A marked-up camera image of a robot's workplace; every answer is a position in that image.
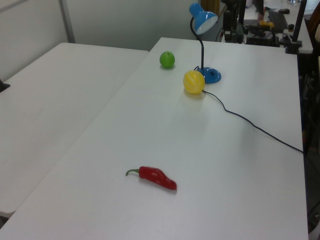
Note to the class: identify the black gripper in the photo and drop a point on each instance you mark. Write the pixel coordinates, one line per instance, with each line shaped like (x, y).
(227, 20)

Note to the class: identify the blue desk lamp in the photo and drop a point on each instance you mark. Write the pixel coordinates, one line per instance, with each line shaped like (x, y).
(212, 75)

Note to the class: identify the dark robot arm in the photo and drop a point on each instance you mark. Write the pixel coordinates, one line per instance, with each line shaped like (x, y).
(235, 5)

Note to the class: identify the black equipment pile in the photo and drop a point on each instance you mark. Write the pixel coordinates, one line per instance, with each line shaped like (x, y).
(261, 35)

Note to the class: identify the yellow toy object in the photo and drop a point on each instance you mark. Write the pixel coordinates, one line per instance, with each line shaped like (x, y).
(266, 23)

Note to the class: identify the black computer keyboard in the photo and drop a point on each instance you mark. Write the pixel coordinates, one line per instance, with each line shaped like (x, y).
(277, 18)

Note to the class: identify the black computer mouse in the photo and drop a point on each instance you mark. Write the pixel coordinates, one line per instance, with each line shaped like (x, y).
(284, 10)

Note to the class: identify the yellow striped toy melon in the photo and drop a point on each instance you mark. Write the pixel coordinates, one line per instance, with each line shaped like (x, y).
(193, 82)

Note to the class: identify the black pole with clamp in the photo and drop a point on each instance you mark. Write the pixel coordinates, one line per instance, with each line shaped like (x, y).
(297, 25)

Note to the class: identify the green toy apple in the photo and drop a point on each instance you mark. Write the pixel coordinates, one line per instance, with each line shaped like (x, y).
(167, 60)

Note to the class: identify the red toy chili pepper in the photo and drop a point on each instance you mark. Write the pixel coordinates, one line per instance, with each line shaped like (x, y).
(157, 177)

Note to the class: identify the black table clamp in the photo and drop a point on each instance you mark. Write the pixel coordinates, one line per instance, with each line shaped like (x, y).
(3, 86)

